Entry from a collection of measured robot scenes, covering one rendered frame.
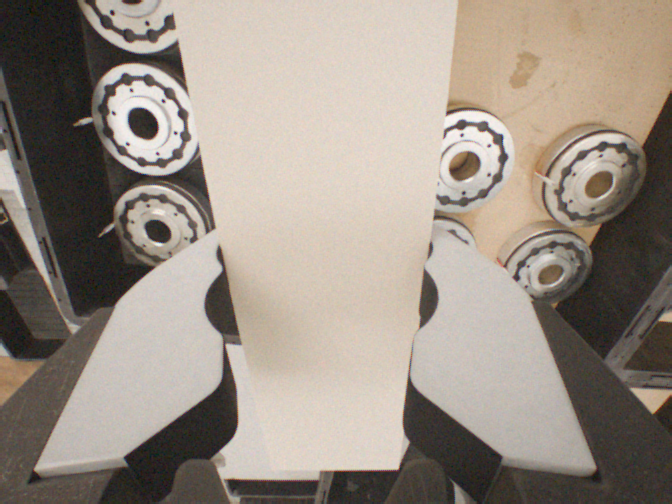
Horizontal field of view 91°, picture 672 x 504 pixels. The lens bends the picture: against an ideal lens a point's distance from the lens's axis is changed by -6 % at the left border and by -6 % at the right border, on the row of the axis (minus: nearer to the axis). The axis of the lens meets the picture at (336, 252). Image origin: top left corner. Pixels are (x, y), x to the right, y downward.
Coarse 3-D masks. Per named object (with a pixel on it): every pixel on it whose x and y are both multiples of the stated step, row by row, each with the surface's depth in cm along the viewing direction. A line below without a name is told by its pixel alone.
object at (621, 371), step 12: (660, 300) 33; (660, 312) 34; (648, 324) 35; (636, 336) 36; (636, 348) 37; (624, 360) 38; (624, 372) 39; (636, 372) 39; (648, 372) 39; (660, 372) 39
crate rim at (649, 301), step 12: (660, 276) 32; (660, 288) 32; (648, 300) 33; (636, 312) 34; (648, 312) 34; (624, 324) 36; (636, 324) 35; (624, 336) 36; (612, 348) 37; (624, 348) 37; (612, 360) 38
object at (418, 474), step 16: (192, 464) 5; (208, 464) 5; (416, 464) 5; (432, 464) 5; (176, 480) 5; (192, 480) 5; (208, 480) 5; (400, 480) 4; (416, 480) 5; (432, 480) 4; (176, 496) 4; (192, 496) 4; (208, 496) 4; (224, 496) 4; (400, 496) 4; (416, 496) 4; (432, 496) 4
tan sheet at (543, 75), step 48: (480, 0) 29; (528, 0) 29; (576, 0) 29; (624, 0) 29; (480, 48) 31; (528, 48) 31; (576, 48) 31; (624, 48) 31; (480, 96) 33; (528, 96) 33; (576, 96) 33; (624, 96) 33; (528, 144) 36; (528, 192) 38; (480, 240) 41
